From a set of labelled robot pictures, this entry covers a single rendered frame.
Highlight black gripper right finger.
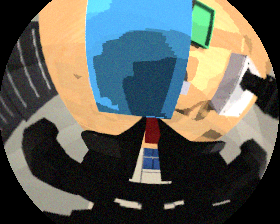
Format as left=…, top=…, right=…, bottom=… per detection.
left=157, top=118, right=226, bottom=182

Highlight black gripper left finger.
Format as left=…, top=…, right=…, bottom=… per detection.
left=81, top=117, right=146, bottom=179

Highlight green tray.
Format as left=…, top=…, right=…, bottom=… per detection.
left=191, top=4, right=211, bottom=44
left=190, top=0, right=216, bottom=49

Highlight small blue trolley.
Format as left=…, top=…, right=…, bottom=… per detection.
left=85, top=0, right=196, bottom=119

